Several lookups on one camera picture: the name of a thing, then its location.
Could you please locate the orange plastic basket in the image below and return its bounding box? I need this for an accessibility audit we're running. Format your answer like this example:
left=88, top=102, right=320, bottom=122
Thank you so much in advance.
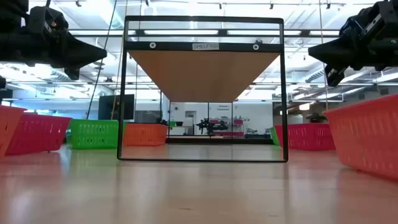
left=322, top=94, right=398, bottom=182
left=0, top=105, right=27, bottom=158
left=123, top=123, right=169, bottom=147

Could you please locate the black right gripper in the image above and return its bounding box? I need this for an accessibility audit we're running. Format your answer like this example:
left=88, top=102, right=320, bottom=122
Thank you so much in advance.
left=308, top=12, right=398, bottom=88

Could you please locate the white rack with red bins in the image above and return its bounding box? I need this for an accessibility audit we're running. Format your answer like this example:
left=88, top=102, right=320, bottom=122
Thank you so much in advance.
left=210, top=117, right=245, bottom=138

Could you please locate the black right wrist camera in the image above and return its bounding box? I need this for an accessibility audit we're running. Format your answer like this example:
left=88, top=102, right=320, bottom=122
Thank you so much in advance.
left=339, top=6, right=374, bottom=35

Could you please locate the black monitor screen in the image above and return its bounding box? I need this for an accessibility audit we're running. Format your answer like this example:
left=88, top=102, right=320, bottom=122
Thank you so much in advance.
left=98, top=94, right=136, bottom=121

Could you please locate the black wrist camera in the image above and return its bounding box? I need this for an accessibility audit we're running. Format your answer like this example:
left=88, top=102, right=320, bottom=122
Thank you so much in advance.
left=339, top=6, right=374, bottom=35
left=28, top=6, right=70, bottom=35

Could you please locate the black ceiling light rail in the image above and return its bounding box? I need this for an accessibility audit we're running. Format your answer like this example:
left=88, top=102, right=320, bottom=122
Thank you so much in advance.
left=68, top=29, right=341, bottom=39

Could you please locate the white shelf label sticker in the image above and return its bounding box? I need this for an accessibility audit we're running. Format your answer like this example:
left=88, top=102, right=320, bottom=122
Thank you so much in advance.
left=192, top=42, right=220, bottom=51

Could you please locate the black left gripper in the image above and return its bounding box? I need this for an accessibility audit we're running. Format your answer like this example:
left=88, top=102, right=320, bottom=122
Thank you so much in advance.
left=0, top=17, right=108, bottom=82

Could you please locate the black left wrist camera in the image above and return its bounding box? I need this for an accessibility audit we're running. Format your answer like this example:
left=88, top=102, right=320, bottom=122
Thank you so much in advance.
left=28, top=6, right=70, bottom=35

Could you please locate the red plastic basket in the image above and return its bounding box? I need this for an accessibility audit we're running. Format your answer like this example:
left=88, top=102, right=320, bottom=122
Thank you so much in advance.
left=274, top=123, right=336, bottom=152
left=5, top=112, right=73, bottom=156

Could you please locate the black-framed wooden shelf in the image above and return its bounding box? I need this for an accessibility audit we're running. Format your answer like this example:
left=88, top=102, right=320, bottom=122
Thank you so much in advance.
left=117, top=15, right=289, bottom=163

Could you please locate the black hanging cable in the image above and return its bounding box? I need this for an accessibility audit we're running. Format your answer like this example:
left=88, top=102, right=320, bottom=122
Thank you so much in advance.
left=85, top=0, right=118, bottom=121

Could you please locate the black aluminium table frame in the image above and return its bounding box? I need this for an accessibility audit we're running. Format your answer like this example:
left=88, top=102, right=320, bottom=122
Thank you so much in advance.
left=164, top=136, right=276, bottom=146

